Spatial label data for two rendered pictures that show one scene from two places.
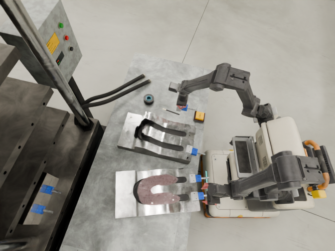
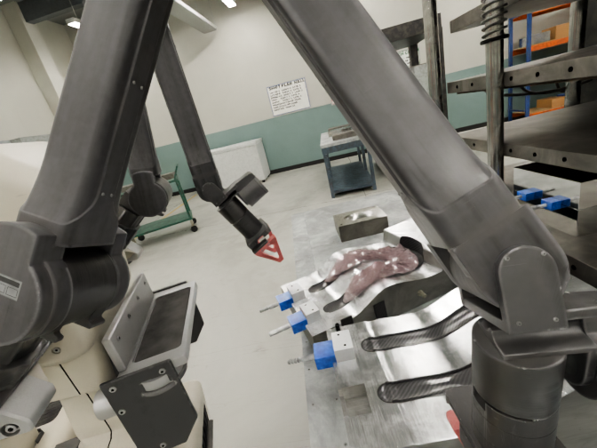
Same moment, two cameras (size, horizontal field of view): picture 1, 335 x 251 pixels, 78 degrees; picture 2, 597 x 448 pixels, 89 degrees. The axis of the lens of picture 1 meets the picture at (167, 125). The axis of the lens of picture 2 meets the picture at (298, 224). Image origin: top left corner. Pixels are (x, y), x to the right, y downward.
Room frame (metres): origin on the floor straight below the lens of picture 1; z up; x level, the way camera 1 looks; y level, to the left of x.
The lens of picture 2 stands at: (0.94, -0.19, 1.34)
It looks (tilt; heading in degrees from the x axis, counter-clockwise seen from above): 20 degrees down; 181
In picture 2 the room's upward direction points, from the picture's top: 14 degrees counter-clockwise
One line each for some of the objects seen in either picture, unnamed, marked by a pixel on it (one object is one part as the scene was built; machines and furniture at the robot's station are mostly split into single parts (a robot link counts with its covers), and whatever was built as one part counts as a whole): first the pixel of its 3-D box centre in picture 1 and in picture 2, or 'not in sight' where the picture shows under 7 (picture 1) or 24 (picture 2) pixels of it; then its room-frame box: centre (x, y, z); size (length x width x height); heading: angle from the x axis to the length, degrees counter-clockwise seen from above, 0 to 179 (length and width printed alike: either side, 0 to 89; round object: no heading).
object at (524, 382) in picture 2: not in sight; (522, 362); (0.77, -0.05, 1.12); 0.07 x 0.06 x 0.07; 82
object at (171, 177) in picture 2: not in sight; (157, 205); (-3.64, -2.29, 0.50); 0.98 x 0.55 x 1.01; 107
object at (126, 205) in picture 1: (157, 191); (373, 274); (0.18, -0.03, 0.85); 0.50 x 0.26 x 0.11; 106
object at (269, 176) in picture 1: (257, 181); (181, 106); (0.22, -0.39, 1.40); 0.11 x 0.06 x 0.43; 11
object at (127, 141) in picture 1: (157, 135); (477, 357); (0.54, 0.05, 0.87); 0.50 x 0.26 x 0.14; 89
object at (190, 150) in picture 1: (195, 152); (320, 356); (0.47, -0.22, 0.89); 0.13 x 0.05 x 0.05; 88
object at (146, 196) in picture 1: (158, 189); (371, 262); (0.19, -0.03, 0.90); 0.26 x 0.18 x 0.08; 106
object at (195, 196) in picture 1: (201, 195); (282, 302); (0.21, -0.30, 0.85); 0.13 x 0.05 x 0.05; 106
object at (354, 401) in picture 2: (191, 137); (356, 408); (0.58, -0.18, 0.87); 0.05 x 0.05 x 0.04; 89
